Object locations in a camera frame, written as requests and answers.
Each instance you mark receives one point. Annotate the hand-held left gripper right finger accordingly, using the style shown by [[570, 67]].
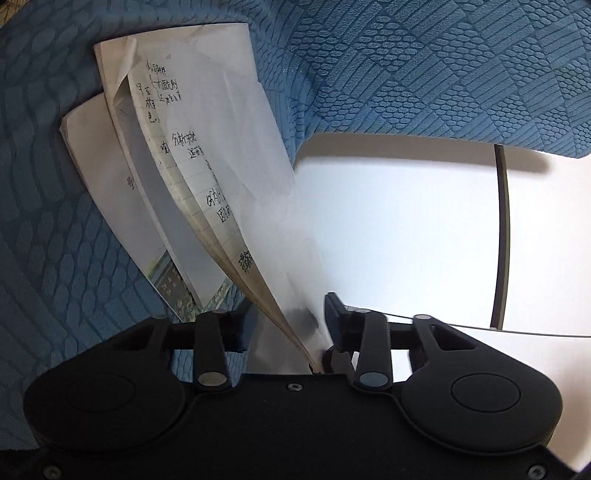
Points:
[[333, 318]]

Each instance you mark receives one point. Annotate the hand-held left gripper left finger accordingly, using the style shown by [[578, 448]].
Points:
[[240, 332]]

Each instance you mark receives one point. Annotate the white panel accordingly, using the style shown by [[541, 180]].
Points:
[[392, 221]]

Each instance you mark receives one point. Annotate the blue textured sofa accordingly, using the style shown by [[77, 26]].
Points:
[[415, 69]]

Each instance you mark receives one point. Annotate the grey metal frame bar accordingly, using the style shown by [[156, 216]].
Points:
[[501, 230]]

